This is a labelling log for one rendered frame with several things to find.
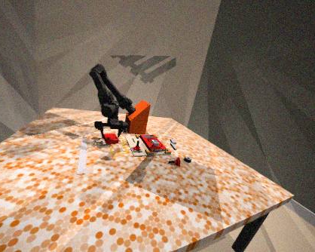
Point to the black toy tyre with grey hub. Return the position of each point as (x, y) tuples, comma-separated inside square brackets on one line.
[(188, 159)]

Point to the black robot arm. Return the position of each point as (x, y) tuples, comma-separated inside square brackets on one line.
[(100, 79)]

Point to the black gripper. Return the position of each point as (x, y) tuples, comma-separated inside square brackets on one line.
[(100, 126)]

